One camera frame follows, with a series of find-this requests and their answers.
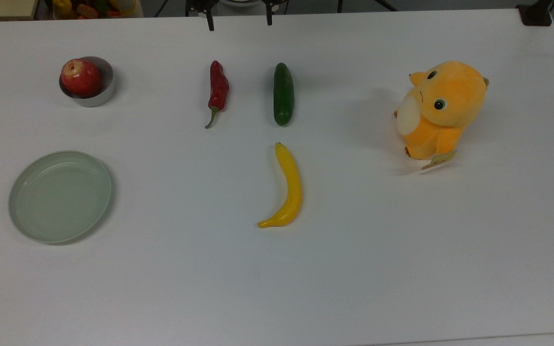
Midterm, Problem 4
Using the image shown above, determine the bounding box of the red chili pepper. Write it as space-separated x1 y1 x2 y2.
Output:
204 60 230 129

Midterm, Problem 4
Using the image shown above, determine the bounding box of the red apple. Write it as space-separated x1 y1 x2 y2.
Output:
61 59 103 98

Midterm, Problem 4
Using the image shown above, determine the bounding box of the small metal bowl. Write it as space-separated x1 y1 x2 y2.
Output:
59 56 115 108

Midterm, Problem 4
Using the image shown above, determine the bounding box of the pale green plastic plate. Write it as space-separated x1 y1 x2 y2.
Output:
8 150 113 245

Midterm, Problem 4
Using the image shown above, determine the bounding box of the yellow banana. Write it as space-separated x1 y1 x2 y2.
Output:
257 142 303 229

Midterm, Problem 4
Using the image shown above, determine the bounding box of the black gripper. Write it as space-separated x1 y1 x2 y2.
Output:
185 0 283 32

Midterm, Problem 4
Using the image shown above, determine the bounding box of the box of toy fruit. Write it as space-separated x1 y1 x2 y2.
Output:
52 0 139 20

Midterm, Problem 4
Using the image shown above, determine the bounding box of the dark green cucumber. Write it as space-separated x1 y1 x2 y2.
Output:
273 62 295 127

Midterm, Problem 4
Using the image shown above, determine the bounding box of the orange plush toy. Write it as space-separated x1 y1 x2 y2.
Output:
393 60 490 171

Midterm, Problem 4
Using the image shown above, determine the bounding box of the black table clamp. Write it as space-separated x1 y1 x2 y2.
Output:
516 0 554 27

